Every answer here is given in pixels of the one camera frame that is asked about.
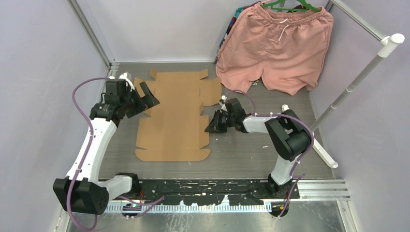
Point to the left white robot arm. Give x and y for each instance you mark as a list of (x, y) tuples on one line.
[(81, 191)]

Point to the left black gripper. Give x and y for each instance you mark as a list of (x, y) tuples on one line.
[(144, 102)]

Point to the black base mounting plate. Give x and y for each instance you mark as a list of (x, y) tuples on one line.
[(203, 192)]

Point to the white clothes rack stand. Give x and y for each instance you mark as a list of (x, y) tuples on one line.
[(389, 44)]

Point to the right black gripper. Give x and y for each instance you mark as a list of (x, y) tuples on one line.
[(214, 125)]

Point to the brown cardboard box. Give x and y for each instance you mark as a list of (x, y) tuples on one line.
[(174, 130)]

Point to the colourful patterned garment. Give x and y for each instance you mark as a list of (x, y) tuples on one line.
[(234, 18)]

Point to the green clothes hanger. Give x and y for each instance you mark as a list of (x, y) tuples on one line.
[(289, 6)]

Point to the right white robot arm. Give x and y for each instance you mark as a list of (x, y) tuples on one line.
[(291, 138)]

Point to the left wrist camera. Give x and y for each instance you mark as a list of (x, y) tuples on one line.
[(126, 76)]

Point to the pink shorts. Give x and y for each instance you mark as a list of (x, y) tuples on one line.
[(285, 50)]

